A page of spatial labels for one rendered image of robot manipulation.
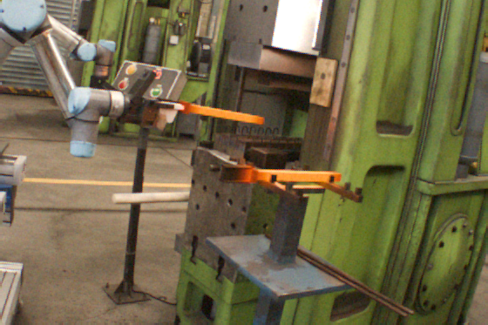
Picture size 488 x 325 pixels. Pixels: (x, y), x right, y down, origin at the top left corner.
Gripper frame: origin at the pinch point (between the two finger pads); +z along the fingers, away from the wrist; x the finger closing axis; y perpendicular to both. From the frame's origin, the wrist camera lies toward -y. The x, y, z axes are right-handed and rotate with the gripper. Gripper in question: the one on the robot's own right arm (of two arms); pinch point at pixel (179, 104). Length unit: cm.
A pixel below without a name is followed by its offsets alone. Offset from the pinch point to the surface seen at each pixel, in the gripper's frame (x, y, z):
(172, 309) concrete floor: -57, 112, 53
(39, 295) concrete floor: -87, 114, -8
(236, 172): 32.9, 11.6, 0.2
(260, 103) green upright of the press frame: -41, 0, 68
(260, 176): 34.7, 11.9, 6.9
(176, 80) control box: -64, -3, 37
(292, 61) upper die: -15, -21, 57
